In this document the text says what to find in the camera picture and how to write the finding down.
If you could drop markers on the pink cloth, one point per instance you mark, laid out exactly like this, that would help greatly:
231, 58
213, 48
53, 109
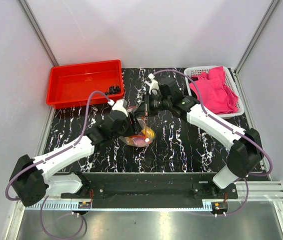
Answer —
215, 94

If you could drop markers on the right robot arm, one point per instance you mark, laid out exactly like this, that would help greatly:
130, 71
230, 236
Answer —
244, 146

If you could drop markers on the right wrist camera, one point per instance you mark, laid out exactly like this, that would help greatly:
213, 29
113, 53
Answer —
152, 84

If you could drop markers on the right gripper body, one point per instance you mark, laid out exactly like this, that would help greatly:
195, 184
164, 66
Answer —
155, 104

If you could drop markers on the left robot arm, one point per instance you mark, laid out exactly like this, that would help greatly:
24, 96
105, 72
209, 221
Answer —
35, 178

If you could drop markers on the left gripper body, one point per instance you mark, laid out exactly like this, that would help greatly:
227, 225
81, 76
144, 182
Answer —
132, 128

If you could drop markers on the white plastic basket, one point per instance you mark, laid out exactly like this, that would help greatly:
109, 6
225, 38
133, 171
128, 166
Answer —
230, 82

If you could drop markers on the clear zip top bag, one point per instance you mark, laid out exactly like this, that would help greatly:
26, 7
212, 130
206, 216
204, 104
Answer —
142, 120

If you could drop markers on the pink fake fruit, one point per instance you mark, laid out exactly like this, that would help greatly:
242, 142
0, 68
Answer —
140, 141

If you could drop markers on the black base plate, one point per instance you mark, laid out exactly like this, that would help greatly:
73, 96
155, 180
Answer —
150, 190

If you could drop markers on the black marble mat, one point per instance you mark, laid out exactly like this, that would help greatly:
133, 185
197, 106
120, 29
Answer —
178, 147

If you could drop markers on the black fake grapes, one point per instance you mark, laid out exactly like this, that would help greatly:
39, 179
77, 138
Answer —
113, 90

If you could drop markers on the yellow fake lemon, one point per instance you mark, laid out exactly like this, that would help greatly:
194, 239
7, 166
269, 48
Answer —
148, 133

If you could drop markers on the red plastic bin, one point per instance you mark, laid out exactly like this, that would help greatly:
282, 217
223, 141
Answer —
71, 85

